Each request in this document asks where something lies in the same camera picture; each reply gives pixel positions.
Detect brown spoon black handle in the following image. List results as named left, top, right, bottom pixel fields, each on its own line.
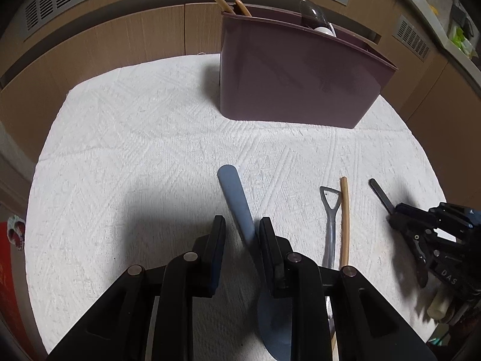
left=368, top=177, right=430, bottom=289

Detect black shovel-shaped spoon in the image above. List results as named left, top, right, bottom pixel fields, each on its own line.
left=319, top=185, right=343, bottom=332

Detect blue plastic spoon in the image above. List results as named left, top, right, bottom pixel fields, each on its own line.
left=217, top=165, right=292, bottom=360

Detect white plastic spoon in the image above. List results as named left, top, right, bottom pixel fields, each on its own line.
left=314, top=23, right=337, bottom=37

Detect gloved right hand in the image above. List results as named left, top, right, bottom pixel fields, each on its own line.
left=427, top=284, right=476, bottom=325

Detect white textured table cloth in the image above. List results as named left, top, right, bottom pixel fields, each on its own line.
left=25, top=55, right=444, bottom=350

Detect pair of slippers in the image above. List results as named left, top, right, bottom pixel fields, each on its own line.
left=7, top=215, right=25, bottom=251

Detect small grey vent grille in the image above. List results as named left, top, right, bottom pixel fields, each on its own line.
left=393, top=15, right=430, bottom=61

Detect red floor mat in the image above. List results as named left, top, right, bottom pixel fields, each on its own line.
left=0, top=222, right=38, bottom=360

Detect maroon plastic utensil bin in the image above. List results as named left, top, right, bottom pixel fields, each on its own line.
left=219, top=5, right=397, bottom=129

